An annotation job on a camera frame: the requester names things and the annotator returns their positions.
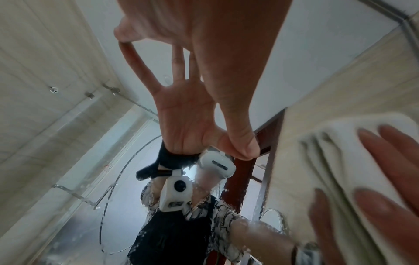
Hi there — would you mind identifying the grey wrist band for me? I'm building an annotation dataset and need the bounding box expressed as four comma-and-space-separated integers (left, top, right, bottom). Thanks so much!
291, 242, 323, 265

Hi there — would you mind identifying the black wrist strap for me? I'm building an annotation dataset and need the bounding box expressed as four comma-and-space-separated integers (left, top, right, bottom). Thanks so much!
136, 141, 202, 182

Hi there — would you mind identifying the white head camera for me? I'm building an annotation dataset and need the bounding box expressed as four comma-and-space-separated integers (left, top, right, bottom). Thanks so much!
197, 147, 236, 179

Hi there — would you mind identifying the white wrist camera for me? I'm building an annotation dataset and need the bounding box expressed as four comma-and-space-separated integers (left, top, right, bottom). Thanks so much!
159, 169, 194, 213

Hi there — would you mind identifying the person's right forearm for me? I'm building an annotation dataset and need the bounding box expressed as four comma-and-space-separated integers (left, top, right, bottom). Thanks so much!
229, 216, 300, 259

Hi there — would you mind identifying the white cleaning cloth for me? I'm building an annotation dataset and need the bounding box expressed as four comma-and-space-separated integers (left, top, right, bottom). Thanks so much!
296, 111, 419, 265

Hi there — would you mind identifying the person's right hand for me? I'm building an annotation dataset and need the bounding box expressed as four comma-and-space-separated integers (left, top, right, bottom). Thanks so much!
309, 124, 419, 265

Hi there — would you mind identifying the person's left hand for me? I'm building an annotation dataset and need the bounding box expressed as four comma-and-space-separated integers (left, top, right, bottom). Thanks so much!
113, 0, 293, 161

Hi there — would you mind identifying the wall mirror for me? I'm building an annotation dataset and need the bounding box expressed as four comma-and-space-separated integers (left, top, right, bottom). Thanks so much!
0, 0, 419, 265

